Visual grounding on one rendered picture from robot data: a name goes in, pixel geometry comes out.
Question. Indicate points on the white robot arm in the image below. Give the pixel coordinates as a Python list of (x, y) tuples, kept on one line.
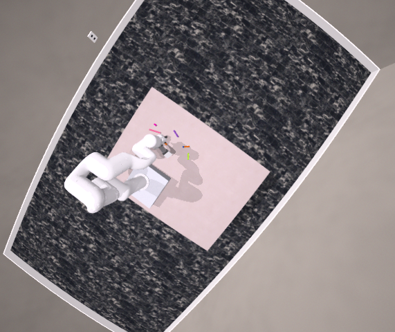
[(107, 169)]

